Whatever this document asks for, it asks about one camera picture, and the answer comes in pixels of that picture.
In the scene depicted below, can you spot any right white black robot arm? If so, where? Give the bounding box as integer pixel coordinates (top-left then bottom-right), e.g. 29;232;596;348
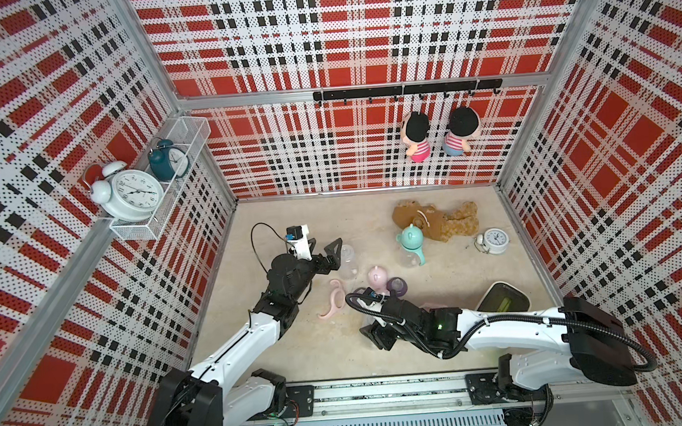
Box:
346;292;657;391

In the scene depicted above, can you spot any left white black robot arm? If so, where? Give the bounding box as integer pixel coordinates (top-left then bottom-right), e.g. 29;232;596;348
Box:
146;239;343;426

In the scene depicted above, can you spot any pink bottle cap upper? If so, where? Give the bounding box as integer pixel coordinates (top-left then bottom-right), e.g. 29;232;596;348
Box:
368;265;389;292

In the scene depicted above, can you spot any brown plush toy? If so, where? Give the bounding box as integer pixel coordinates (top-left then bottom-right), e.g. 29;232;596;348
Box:
392;201;480;242

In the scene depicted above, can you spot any white bin green inside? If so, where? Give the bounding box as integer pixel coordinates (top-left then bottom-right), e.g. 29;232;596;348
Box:
477;281;531;313

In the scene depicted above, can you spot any small white alarm clock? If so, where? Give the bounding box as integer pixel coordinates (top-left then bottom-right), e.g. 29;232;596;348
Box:
475;228;510;256

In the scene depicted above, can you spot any doll with pink dress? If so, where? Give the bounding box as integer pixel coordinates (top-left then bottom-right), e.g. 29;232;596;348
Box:
400;111;430;163

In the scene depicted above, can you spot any doll with striped shirt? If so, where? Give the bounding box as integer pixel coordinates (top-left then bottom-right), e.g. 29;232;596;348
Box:
442;107;481;157

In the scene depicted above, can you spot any teal alarm clock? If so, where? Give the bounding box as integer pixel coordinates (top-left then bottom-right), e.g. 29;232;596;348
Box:
147;139;191;182

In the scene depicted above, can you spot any large white alarm clock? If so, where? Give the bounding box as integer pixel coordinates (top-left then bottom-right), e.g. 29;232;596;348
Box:
90;160;164;223

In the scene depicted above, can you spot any pink bottle handle left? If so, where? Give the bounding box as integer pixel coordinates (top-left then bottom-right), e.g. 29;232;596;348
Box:
318;279;346;321

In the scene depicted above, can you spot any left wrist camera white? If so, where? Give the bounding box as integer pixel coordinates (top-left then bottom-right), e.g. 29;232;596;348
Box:
285;225;313;261

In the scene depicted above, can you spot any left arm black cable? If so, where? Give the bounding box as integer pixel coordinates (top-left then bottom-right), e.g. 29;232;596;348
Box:
249;220;290;275

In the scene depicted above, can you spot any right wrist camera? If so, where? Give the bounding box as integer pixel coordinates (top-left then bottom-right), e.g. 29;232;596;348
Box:
359;287;385;313

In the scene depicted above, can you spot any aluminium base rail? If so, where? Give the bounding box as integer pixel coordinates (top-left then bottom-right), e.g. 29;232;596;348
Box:
240;369;646;426

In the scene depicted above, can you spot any white wire wall shelf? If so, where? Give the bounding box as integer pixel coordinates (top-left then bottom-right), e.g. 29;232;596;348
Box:
91;116;210;241

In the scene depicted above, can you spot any black hook rail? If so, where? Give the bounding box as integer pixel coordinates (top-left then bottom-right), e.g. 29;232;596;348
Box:
312;78;504;103

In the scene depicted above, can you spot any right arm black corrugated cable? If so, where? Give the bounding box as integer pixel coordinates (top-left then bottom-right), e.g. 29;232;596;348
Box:
344;274;659;392

